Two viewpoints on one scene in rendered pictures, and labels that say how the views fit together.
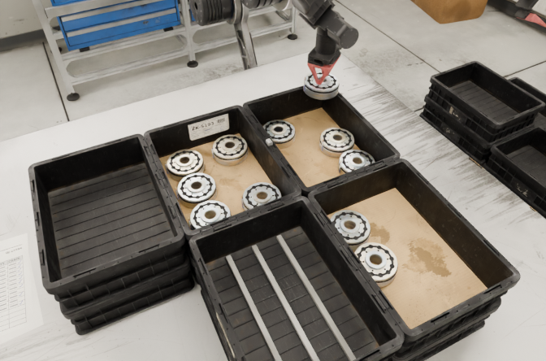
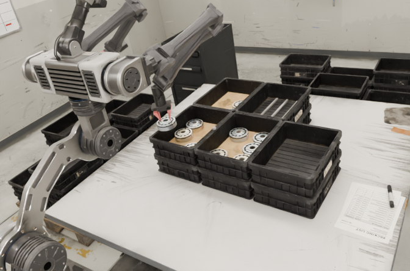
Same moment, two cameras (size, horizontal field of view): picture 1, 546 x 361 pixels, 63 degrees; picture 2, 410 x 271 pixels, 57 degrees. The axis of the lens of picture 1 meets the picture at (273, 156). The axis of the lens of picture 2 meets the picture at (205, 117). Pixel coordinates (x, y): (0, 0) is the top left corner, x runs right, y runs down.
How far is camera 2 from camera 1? 2.26 m
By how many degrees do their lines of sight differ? 86
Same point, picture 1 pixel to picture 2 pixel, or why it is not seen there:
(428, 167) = not seen: hidden behind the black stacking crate
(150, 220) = (281, 156)
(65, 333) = (345, 174)
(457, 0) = not seen: outside the picture
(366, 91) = (104, 174)
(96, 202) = not seen: hidden behind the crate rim
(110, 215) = (293, 168)
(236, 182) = (234, 148)
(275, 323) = (282, 113)
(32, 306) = (352, 190)
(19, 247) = (342, 221)
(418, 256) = (227, 104)
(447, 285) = (232, 97)
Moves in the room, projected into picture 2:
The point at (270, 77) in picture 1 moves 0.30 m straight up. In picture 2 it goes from (107, 219) to (88, 170)
